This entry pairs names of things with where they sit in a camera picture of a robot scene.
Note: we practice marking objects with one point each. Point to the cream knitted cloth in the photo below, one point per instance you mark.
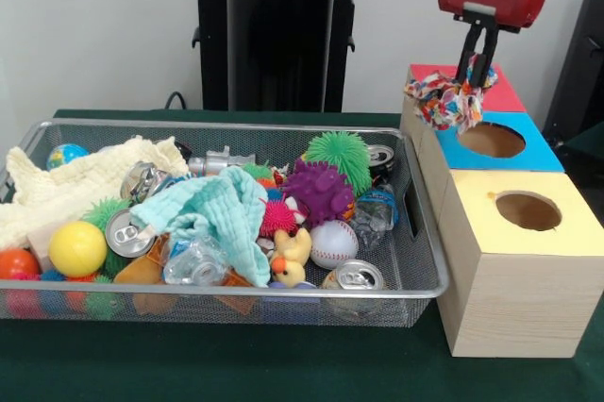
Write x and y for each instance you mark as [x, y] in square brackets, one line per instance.
[71, 180]

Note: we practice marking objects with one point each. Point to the mint knitted cloth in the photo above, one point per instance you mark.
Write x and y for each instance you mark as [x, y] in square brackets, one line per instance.
[222, 213]

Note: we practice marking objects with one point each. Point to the large colourful patterned cloth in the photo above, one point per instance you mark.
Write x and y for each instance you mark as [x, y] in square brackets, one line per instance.
[443, 107]

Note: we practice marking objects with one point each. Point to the green spiky ball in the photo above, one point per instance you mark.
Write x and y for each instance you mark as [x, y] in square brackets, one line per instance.
[337, 152]

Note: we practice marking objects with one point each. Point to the wooden three-hole box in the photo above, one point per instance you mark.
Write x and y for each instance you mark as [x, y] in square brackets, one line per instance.
[519, 303]

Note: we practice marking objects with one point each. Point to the yellow plush duck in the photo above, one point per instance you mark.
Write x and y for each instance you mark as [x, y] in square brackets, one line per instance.
[289, 270]

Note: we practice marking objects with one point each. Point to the blue globe ball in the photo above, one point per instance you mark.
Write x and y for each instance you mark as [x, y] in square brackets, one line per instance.
[63, 155]

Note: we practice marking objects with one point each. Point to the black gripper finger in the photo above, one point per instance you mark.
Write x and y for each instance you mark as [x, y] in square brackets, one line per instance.
[488, 53]
[469, 50]

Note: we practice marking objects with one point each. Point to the purple spiky toy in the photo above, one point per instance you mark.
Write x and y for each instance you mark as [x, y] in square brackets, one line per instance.
[321, 189]

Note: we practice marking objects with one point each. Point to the yellow ball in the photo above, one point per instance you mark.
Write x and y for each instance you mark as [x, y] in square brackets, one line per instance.
[78, 248]

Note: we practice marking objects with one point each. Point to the dark green table cloth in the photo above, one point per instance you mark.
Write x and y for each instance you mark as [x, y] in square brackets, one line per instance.
[236, 364]

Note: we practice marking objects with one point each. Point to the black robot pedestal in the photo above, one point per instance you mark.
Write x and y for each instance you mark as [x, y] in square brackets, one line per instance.
[278, 43]

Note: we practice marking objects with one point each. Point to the white baseball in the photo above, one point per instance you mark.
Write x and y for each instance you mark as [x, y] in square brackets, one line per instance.
[334, 245]

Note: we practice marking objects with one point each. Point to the silver drink can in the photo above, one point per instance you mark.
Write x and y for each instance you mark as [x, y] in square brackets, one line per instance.
[125, 237]
[354, 274]

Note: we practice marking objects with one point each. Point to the silver mesh bin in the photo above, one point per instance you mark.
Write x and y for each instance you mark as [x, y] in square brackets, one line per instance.
[189, 310]

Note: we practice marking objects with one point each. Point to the black panel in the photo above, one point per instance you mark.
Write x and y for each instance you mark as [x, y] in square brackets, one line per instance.
[585, 67]

